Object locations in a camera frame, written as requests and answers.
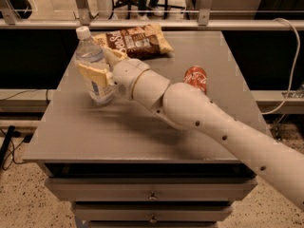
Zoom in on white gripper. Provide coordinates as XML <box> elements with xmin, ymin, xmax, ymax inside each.
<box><xmin>76</xmin><ymin>47</ymin><xmax>150</xmax><ymax>100</ymax></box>

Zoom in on blue plastic water bottle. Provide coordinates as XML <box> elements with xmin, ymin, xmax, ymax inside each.
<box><xmin>75</xmin><ymin>26</ymin><xmax>114</xmax><ymax>105</ymax></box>

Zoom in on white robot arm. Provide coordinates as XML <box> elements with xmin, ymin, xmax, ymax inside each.
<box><xmin>75</xmin><ymin>51</ymin><xmax>304</xmax><ymax>209</ymax></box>

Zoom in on brown chip bag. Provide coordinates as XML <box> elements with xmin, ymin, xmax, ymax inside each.
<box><xmin>93</xmin><ymin>24</ymin><xmax>174</xmax><ymax>59</ymax></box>

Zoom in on red soda can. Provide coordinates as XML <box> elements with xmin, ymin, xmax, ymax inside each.
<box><xmin>183</xmin><ymin>66</ymin><xmax>207</xmax><ymax>94</ymax></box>

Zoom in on grey drawer cabinet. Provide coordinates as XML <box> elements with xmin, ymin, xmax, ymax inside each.
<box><xmin>22</xmin><ymin>30</ymin><xmax>283</xmax><ymax>228</ymax></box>

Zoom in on metal railing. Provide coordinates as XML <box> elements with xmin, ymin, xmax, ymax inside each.
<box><xmin>0</xmin><ymin>0</ymin><xmax>304</xmax><ymax>30</ymax></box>

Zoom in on upper drawer knob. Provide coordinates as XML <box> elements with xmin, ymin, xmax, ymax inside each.
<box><xmin>148</xmin><ymin>192</ymin><xmax>158</xmax><ymax>201</ymax></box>

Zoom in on drawer knob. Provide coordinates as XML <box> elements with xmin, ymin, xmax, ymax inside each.
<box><xmin>148</xmin><ymin>192</ymin><xmax>158</xmax><ymax>201</ymax></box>
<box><xmin>149</xmin><ymin>216</ymin><xmax>158</xmax><ymax>223</ymax></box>

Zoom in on lower drawer knob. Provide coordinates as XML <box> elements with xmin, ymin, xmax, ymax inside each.
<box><xmin>149</xmin><ymin>216</ymin><xmax>158</xmax><ymax>223</ymax></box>

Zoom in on black floor cables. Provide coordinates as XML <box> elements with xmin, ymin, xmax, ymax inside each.
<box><xmin>0</xmin><ymin>125</ymin><xmax>32</xmax><ymax>172</ymax></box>

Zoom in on white cable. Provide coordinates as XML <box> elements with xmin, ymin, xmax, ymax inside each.
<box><xmin>260</xmin><ymin>17</ymin><xmax>301</xmax><ymax>116</ymax></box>

